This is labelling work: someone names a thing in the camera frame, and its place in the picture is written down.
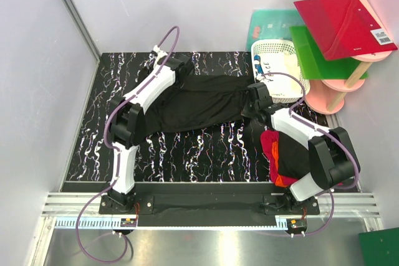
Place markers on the white plastic laundry basket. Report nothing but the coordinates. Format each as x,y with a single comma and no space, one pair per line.
276,46

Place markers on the teal plastic board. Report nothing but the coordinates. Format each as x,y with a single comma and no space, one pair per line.
272,24

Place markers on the green plastic sheet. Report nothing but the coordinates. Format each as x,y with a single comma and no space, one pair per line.
313,64

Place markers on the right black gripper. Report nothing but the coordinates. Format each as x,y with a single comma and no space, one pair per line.
245,111

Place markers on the dark green board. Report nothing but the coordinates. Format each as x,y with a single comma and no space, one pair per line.
380,247

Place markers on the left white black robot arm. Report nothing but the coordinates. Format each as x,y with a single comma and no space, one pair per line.
126,127

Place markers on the aluminium frame rail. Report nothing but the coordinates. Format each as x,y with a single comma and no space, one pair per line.
65,208

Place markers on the pink wooden shelf stand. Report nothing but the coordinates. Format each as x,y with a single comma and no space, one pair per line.
327,96

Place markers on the orange t shirt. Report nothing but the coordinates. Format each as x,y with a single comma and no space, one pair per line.
277,179

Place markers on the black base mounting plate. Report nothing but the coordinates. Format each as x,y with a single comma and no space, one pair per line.
207,205

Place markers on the red plastic sheet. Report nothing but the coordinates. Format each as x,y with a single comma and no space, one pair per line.
344,28

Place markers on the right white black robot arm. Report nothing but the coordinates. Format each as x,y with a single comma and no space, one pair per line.
331,157

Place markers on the left corner aluminium post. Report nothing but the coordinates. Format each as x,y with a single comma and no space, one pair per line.
82,28

